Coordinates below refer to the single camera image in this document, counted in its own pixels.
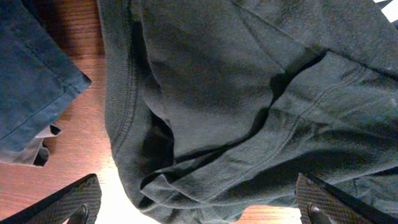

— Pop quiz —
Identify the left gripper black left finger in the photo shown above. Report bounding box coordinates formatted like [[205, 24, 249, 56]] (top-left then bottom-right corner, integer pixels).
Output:
[[1, 174, 102, 224]]

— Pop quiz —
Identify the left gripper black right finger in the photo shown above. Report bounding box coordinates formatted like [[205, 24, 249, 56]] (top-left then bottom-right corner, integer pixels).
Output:
[[295, 173, 397, 224]]

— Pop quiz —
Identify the dark green t-shirt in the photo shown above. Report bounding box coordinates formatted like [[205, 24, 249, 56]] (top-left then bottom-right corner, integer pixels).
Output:
[[98, 0, 397, 223]]

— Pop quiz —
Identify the folded grey garment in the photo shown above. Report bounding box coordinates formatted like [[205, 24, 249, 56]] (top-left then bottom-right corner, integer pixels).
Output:
[[1, 124, 62, 167]]

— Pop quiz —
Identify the folded navy blue garment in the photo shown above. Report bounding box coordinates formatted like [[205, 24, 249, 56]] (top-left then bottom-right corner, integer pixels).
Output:
[[1, 1, 91, 152]]

